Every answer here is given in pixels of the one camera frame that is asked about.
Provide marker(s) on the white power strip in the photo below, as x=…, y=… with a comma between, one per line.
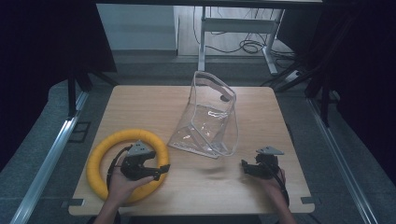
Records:
x=293, y=75

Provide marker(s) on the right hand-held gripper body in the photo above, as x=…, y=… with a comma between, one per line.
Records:
x=266, y=165

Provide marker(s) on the white metal desk frame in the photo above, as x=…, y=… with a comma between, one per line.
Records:
x=236, y=25

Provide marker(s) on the black metal stand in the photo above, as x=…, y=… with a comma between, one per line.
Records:
x=72, y=96

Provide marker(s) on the person's left hand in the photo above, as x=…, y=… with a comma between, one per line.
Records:
x=123, y=188

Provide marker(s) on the clear plastic bag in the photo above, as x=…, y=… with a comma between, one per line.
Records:
x=206, y=126

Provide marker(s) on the person's right hand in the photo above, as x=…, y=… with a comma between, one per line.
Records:
x=272, y=186

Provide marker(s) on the silver metal floor rail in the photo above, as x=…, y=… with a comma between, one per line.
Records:
x=46, y=161
x=339, y=158

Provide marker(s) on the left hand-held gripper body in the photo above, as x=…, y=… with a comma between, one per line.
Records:
x=134, y=161

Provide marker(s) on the black curtain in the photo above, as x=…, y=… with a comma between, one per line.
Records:
x=364, y=77
x=37, y=62

